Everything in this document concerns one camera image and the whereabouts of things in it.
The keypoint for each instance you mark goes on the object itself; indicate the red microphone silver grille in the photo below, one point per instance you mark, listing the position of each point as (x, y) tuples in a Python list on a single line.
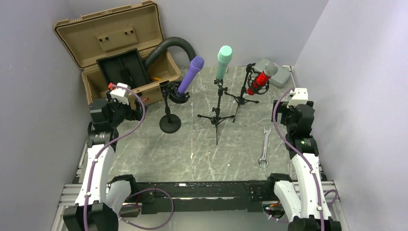
[(262, 79)]

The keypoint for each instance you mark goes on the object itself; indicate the tan plastic tool case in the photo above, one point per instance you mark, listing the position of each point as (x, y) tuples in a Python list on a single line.
[(109, 33)]

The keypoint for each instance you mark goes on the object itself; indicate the black tripod shock-mount stand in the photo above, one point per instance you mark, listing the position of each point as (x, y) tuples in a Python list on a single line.
[(250, 76)]

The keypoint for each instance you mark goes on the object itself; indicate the black round-base mic stand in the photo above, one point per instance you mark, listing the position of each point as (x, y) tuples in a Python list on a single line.
[(171, 123)]

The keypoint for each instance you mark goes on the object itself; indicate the purple microphone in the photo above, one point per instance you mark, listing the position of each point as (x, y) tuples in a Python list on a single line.
[(196, 66)]

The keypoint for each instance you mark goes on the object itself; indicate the mint green microphone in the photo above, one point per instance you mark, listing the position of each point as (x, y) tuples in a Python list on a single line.
[(224, 58)]

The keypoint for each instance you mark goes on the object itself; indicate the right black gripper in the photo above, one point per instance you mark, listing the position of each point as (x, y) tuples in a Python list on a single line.
[(282, 108)]

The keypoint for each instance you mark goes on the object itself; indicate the black tray in case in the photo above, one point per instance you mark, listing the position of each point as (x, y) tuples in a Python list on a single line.
[(124, 68)]

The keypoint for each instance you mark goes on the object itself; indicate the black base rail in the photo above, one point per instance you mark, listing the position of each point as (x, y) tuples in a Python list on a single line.
[(201, 196)]

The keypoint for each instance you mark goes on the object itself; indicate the aluminium extrusion frame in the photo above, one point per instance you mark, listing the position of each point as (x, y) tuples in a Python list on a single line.
[(70, 192)]

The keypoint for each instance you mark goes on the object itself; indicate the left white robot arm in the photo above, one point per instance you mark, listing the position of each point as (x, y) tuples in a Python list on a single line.
[(99, 201)]

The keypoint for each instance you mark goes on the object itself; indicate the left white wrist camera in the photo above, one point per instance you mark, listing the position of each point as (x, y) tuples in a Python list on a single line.
[(120, 92)]

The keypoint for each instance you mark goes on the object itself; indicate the grey rectangular block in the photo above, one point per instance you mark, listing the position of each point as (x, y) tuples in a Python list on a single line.
[(280, 78)]

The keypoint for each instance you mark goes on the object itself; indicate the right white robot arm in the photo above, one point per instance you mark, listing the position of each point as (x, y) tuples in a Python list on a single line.
[(306, 208)]

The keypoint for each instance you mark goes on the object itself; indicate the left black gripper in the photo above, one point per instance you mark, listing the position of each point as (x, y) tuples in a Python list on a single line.
[(132, 114)]

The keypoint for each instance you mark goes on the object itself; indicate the black tripod mic stand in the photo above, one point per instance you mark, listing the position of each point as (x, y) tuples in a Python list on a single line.
[(217, 119)]

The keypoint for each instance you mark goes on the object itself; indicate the silver open-end wrench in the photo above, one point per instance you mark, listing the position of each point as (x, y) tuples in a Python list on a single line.
[(263, 158)]

